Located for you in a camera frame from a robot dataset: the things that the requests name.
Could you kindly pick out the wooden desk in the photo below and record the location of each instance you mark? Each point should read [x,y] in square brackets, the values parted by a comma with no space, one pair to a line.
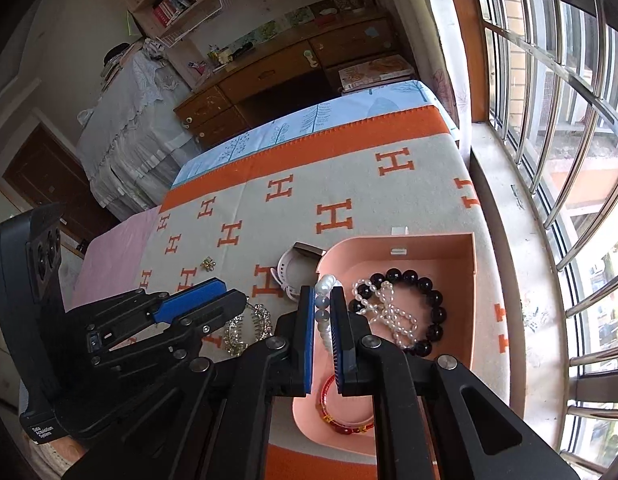
[269,75]

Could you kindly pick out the yellow pen holder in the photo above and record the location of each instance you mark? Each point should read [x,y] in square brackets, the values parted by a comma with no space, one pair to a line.
[219,56]

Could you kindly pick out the white smartwatch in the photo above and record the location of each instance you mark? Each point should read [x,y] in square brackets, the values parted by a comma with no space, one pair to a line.
[287,265]

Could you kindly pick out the orange patterned blanket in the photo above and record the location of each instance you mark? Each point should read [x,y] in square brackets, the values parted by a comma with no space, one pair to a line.
[299,210]

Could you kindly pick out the pink jewelry box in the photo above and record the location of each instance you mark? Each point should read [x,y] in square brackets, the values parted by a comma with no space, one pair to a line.
[439,270]

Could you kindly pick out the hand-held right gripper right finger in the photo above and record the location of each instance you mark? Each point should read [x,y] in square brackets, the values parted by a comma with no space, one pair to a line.
[341,350]

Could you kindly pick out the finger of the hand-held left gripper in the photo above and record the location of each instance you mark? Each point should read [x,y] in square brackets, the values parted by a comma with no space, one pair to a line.
[214,312]
[189,301]

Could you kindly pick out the blue printed bedsheet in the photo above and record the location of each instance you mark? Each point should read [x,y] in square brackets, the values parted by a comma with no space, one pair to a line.
[289,130]

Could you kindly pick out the dark bag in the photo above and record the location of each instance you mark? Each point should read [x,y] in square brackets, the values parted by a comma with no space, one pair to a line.
[116,57]

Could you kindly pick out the stone window sill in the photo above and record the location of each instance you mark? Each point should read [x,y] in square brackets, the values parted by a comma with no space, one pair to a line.
[519,260]

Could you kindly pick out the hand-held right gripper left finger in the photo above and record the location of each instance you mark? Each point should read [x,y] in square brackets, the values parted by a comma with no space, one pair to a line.
[304,345]

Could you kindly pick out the pink bedsheet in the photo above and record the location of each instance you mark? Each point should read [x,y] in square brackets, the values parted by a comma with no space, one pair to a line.
[114,255]

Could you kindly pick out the row of floral pictures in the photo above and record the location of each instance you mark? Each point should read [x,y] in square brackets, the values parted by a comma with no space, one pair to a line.
[274,25]

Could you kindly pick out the wooden door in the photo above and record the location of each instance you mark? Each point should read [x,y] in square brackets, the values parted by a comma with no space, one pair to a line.
[44,170]

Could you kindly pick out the gold flower brooch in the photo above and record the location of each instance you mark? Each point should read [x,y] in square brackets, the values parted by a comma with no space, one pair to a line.
[207,264]

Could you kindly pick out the red dish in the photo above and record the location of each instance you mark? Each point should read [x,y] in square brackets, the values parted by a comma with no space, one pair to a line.
[326,16]

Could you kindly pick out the window curtain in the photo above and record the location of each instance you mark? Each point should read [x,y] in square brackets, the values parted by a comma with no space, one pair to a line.
[444,35]

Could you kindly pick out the metal window grille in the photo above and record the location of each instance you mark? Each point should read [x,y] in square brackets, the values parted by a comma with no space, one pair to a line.
[564,60]

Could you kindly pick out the flat printed box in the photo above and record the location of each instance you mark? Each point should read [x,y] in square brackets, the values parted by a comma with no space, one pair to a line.
[374,72]

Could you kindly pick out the black flashlight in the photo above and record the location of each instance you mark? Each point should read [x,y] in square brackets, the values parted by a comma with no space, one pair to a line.
[241,50]

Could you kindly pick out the white lace cloth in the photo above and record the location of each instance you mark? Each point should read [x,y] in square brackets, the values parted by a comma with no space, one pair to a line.
[124,125]

